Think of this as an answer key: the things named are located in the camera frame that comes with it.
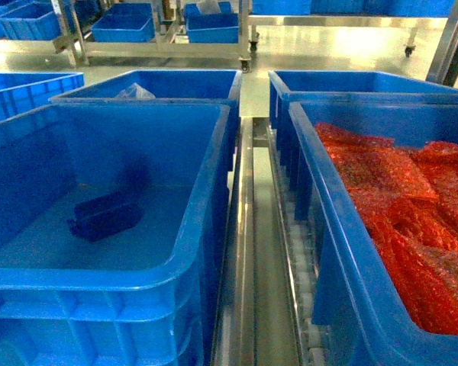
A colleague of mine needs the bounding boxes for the red bubble wrap bags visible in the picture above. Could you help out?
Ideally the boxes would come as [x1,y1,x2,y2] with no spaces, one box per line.
[315,123,458,336]

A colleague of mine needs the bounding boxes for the blue bin on cart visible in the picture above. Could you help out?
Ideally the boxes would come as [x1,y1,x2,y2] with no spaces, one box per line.
[91,3,155,43]
[184,1,239,43]

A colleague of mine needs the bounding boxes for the blue bin on cart right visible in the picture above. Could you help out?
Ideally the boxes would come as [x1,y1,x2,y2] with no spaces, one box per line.
[184,1,239,43]

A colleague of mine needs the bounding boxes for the background steel cart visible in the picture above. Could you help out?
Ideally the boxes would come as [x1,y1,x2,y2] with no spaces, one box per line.
[51,0,258,73]

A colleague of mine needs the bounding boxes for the blue bin rear right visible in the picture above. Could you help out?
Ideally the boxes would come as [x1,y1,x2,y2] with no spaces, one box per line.
[269,70,458,169]

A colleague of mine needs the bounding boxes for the blue bin on cart left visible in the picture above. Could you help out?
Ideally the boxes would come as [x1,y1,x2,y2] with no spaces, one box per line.
[91,3,155,43]

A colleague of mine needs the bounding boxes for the blue bin with clear plastic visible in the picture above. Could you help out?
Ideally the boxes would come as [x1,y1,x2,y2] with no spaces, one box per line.
[50,69,242,172]

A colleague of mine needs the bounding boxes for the blue block part with knob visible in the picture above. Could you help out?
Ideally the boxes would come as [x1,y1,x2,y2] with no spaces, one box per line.
[66,191,144,242]

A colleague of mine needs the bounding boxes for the steel roller shelf rack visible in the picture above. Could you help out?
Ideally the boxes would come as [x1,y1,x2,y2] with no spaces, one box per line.
[211,117,328,365]

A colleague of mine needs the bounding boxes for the blue bin with red bags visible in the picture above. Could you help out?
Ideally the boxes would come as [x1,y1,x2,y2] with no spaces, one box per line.
[289,102,458,365]

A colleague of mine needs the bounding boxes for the blue bin background far left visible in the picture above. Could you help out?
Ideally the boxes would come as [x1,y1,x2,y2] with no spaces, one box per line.
[0,2,62,41]

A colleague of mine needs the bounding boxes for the blue bin far left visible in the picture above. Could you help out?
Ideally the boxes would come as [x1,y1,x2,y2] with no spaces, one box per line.
[0,72,85,121]

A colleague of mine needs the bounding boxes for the empty blue plastic bin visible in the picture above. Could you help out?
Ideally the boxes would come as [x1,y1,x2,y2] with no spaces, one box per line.
[0,104,229,365]

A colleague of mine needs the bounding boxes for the clear plastic bag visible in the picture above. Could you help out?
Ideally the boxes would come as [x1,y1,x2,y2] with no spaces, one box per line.
[116,82,156,100]

